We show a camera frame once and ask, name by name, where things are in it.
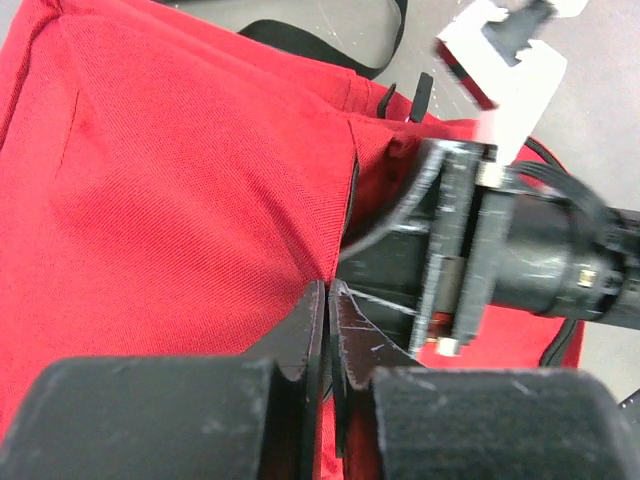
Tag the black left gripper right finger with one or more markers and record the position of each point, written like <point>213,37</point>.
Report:
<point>396,419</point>

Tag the red student backpack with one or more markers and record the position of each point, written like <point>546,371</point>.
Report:
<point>169,187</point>

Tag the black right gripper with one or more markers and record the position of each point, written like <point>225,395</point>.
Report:
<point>473,215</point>

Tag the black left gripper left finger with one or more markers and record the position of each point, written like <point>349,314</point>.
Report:
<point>256,415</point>

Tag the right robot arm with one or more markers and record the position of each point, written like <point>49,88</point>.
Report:
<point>566,254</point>

